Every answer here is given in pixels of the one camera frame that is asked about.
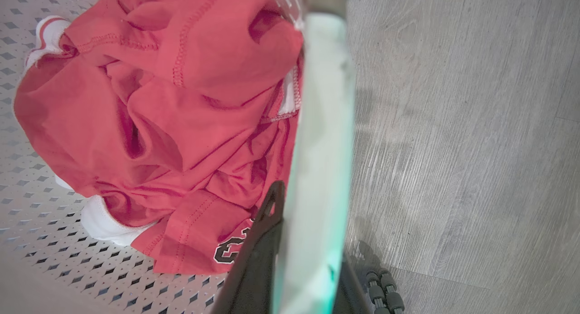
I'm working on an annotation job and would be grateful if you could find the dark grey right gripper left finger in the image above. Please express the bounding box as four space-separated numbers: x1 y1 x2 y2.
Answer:
211 181 286 314

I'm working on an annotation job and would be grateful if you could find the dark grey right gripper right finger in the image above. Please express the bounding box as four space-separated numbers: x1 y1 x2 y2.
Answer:
332 255 371 314

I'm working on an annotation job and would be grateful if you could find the white perforated laundry basket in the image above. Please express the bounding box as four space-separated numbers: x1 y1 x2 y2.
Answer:
0 0 357 314

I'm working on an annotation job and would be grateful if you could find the red garment with white trim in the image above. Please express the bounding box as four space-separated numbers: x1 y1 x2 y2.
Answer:
14 0 304 275

